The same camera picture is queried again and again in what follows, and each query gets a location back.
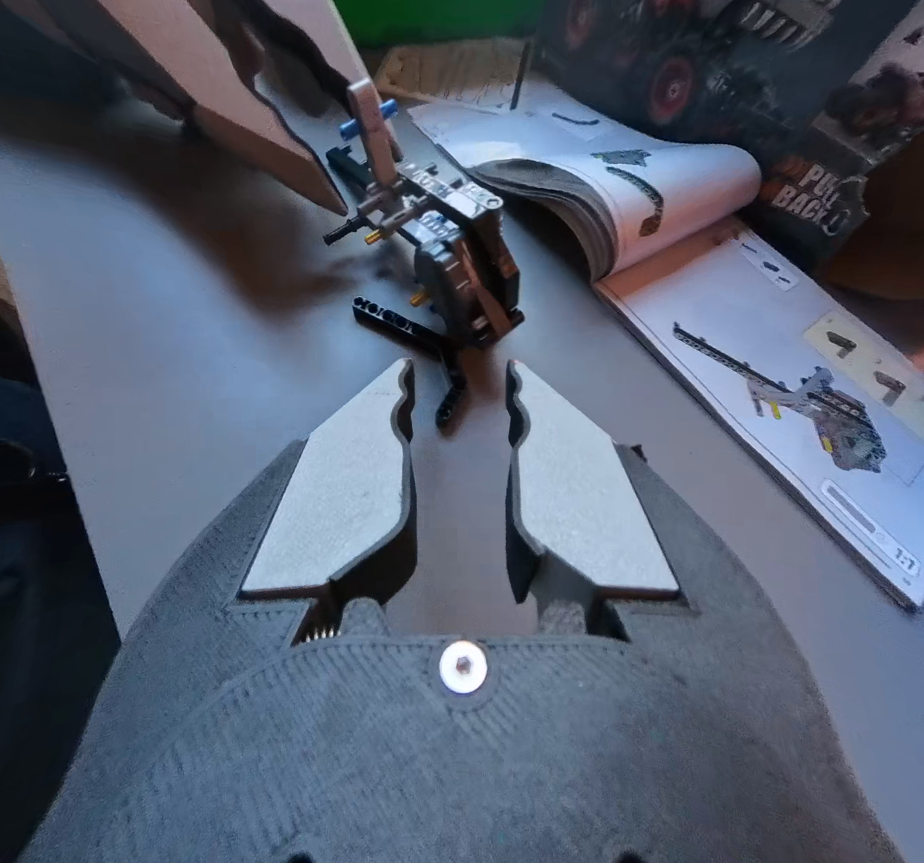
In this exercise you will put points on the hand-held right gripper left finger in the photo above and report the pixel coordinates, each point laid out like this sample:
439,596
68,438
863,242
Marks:
339,495

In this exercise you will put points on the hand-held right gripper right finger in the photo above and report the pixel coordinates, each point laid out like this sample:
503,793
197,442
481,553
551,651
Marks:
577,502

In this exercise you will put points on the black bent lego beam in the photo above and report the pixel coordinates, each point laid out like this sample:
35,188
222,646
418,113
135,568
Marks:
404,321

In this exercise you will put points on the grey lego chassis assembly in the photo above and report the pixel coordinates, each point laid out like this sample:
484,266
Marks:
447,256

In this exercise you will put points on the lego instruction booklet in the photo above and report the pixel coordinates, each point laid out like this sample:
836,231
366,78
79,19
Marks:
686,177

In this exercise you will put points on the dark monster truck lego box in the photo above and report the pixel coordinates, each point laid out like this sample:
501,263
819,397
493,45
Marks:
686,25

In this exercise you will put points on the beige sticker sheet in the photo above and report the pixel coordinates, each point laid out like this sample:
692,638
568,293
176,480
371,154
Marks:
447,72

